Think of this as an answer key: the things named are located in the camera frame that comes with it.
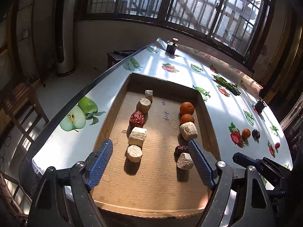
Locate orange tangerine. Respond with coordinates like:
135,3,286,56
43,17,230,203
179,101,195,115
242,129,251,139
180,114,195,125

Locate red cherry tomato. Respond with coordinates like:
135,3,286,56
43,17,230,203
275,142,280,149

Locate beige cake cube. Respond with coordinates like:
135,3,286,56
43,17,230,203
177,153,194,171

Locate dark red jujube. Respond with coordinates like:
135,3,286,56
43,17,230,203
174,145,189,158

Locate beige cake piece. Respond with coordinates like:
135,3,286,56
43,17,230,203
127,145,143,163
128,127,147,147

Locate large beige cake cylinder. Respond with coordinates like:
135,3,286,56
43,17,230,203
180,122,198,141

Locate dark purple plum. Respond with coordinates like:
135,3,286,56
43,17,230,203
251,129,260,139

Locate black cup with stick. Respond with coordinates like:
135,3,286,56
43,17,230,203
254,99,266,114

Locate fruit print tablecloth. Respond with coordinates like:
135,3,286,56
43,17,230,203
30,37,294,227

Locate shallow cardboard box tray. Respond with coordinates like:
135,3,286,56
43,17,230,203
92,73,220,218

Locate green leafy vegetable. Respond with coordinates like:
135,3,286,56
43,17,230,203
213,75,241,96

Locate small beige cake near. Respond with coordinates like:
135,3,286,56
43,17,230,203
136,98,151,115

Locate small beige cake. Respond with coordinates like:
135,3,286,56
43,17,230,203
145,90,153,103
136,98,151,115

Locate wooden chair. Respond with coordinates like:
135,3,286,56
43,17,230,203
1,80,49,143

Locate small beige cake far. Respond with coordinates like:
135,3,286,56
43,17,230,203
145,90,153,103

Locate dark side table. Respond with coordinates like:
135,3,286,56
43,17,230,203
107,50,136,69

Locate white standing air conditioner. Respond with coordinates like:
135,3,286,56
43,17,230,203
54,0,76,77

